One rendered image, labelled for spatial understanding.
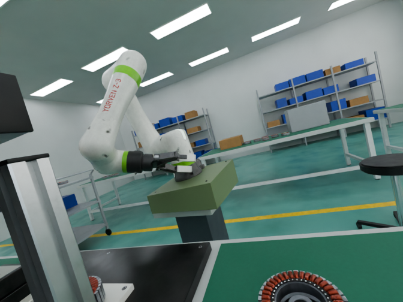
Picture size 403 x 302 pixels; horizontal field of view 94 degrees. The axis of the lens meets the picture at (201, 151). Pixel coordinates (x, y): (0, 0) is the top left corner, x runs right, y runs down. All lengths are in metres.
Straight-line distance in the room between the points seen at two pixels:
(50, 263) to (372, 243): 0.50
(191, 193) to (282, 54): 6.61
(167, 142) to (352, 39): 7.04
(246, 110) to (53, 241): 6.72
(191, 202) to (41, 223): 0.65
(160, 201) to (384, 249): 0.72
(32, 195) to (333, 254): 0.47
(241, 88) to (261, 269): 6.64
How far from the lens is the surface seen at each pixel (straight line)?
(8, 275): 0.40
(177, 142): 0.91
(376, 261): 0.48
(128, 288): 0.48
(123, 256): 0.64
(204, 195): 0.76
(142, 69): 0.94
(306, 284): 0.37
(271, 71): 7.00
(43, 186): 0.21
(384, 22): 7.93
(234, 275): 0.45
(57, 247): 0.23
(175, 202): 0.85
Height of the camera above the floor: 1.03
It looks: 4 degrees down
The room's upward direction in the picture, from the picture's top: 15 degrees counter-clockwise
